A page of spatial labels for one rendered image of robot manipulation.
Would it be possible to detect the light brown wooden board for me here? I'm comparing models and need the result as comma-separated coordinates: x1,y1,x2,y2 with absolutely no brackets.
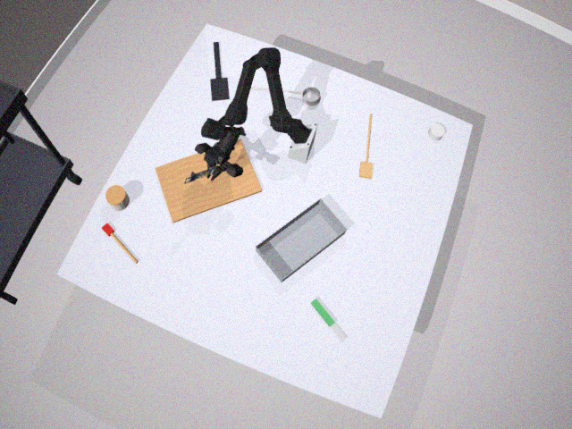
156,139,262,223

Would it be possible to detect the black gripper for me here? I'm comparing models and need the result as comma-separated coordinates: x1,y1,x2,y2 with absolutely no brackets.
195,140,243,181

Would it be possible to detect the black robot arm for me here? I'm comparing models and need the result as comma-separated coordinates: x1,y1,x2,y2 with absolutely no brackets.
201,47,313,166

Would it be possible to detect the dark grey cylinder with tan top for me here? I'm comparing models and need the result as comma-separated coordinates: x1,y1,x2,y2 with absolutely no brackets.
105,185,130,211

